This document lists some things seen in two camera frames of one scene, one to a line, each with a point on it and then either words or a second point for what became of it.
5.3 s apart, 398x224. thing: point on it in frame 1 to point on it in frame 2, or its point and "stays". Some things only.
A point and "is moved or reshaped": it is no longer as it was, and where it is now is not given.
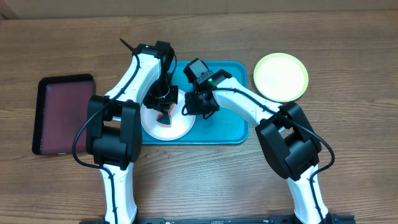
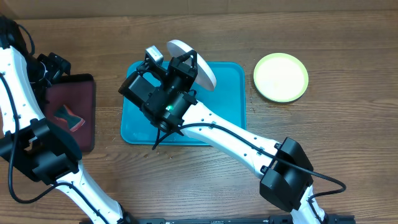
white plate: [181, 125] is moved or reshaped
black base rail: [332, 219] stays
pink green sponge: [164, 119] is moved or reshaped
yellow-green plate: [281, 77] stays
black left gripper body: [160, 96] to [55, 67]
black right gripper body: [197, 106] to [185, 80]
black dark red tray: [61, 106] stays
